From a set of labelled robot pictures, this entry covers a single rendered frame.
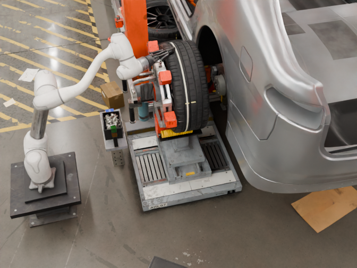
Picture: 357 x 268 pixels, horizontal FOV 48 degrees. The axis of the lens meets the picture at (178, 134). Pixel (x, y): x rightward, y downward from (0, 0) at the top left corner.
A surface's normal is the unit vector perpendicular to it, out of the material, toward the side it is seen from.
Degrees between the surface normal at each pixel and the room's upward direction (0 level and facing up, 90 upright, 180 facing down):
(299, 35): 2
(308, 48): 2
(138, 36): 90
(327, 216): 1
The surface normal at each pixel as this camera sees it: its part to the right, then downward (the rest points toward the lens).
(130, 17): 0.24, 0.70
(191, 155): 0.00, -0.69
